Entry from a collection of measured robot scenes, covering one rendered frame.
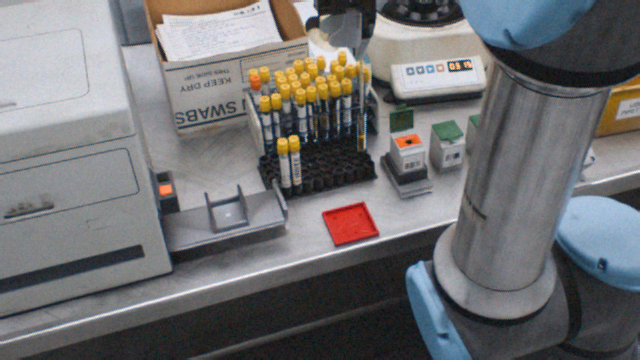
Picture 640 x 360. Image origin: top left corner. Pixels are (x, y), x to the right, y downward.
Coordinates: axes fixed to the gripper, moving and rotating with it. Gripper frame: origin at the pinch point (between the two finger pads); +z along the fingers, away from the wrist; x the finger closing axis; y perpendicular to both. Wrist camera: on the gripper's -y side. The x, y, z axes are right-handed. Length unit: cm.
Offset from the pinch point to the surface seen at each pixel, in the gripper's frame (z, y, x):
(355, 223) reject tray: 21.9, 5.5, 12.7
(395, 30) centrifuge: 10.7, -13.2, -18.0
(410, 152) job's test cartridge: 15.1, -5.1, 7.8
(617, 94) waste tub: 13.1, -40.7, 8.4
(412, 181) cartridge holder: 20.6, -5.4, 8.6
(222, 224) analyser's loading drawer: 18.1, 24.4, 9.6
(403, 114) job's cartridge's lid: 11.5, -5.8, 3.1
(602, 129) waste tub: 20.2, -39.9, 8.4
